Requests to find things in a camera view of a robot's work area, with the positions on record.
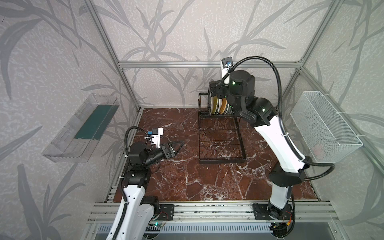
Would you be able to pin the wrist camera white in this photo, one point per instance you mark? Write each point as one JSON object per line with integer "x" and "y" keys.
{"x": 226, "y": 64}
{"x": 154, "y": 136}

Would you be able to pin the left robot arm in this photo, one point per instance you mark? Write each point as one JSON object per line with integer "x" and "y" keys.
{"x": 136, "y": 210}

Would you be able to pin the black wire dish rack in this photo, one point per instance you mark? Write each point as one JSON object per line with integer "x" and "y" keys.
{"x": 220, "y": 140}

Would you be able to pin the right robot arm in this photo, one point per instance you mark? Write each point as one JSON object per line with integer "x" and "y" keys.
{"x": 237, "y": 87}

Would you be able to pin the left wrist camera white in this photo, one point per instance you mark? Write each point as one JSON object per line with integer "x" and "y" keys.
{"x": 154, "y": 136}

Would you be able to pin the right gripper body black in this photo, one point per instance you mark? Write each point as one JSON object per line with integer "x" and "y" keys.
{"x": 221, "y": 92}

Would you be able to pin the dark blue plate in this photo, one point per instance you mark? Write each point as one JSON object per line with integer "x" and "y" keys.
{"x": 211, "y": 105}

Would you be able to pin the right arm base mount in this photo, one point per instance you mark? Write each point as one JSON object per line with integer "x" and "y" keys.
{"x": 269, "y": 212}

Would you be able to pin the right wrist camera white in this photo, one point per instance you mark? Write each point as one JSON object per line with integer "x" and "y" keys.
{"x": 226, "y": 64}

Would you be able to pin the aluminium front rail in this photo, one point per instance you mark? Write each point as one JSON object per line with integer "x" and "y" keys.
{"x": 222, "y": 212}

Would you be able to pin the white wire mesh basket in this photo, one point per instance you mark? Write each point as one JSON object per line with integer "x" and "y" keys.
{"x": 326, "y": 133}

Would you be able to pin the white plate dark green rim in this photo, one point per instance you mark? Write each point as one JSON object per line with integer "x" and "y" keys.
{"x": 219, "y": 106}

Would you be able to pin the yellow-green round plate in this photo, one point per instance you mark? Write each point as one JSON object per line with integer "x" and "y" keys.
{"x": 215, "y": 105}

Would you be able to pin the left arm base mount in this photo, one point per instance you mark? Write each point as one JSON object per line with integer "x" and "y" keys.
{"x": 162, "y": 212}

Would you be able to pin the orange woven round plate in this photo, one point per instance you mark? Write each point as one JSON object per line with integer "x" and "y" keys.
{"x": 223, "y": 107}

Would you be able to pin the clear plastic wall tray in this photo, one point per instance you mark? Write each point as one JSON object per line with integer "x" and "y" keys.
{"x": 78, "y": 139}

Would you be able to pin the white plate cloud emblem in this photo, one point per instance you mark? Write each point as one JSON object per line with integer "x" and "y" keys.
{"x": 228, "y": 109}

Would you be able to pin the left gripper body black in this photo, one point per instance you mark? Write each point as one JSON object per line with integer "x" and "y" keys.
{"x": 167, "y": 155}

